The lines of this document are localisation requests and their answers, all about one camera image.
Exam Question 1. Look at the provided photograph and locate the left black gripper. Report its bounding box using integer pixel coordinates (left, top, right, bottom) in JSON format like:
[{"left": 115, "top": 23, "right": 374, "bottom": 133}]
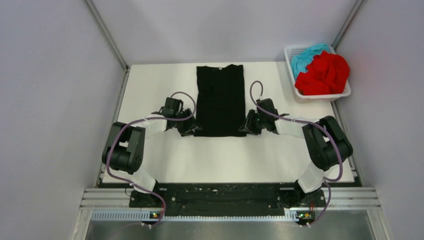
[{"left": 173, "top": 108, "right": 202, "bottom": 137}]

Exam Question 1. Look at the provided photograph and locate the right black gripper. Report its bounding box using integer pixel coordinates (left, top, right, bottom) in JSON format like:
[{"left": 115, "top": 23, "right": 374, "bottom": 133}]
[{"left": 239, "top": 109, "right": 267, "bottom": 136}]

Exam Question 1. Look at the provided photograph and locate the black t shirt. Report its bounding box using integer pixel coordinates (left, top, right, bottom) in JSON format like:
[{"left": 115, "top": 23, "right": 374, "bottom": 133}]
[{"left": 194, "top": 64, "right": 247, "bottom": 137}]

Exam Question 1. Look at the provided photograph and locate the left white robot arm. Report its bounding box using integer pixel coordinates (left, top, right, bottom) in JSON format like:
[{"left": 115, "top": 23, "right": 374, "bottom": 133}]
[{"left": 101, "top": 97, "right": 202, "bottom": 207}]

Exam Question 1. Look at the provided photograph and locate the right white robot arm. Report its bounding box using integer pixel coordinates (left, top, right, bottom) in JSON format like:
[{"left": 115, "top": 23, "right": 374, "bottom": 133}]
[{"left": 238, "top": 98, "right": 353, "bottom": 206}]

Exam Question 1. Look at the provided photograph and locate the blue t shirt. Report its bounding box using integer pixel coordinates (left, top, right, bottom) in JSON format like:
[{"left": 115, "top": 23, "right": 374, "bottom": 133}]
[{"left": 290, "top": 43, "right": 333, "bottom": 81}]

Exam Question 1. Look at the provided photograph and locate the red t shirt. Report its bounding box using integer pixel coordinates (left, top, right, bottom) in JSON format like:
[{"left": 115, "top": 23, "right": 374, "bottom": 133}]
[{"left": 294, "top": 50, "right": 350, "bottom": 96}]

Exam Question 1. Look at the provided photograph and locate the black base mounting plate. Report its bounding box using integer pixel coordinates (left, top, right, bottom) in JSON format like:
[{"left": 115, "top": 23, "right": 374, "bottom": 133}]
[{"left": 129, "top": 183, "right": 326, "bottom": 217}]

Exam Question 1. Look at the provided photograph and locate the white slotted cable duct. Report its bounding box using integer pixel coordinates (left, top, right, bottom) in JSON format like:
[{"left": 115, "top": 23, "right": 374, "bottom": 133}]
[{"left": 90, "top": 210, "right": 312, "bottom": 223}]

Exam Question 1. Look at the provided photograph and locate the aluminium frame rail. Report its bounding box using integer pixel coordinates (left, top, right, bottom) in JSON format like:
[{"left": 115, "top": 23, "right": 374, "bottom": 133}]
[{"left": 79, "top": 187, "right": 382, "bottom": 210}]

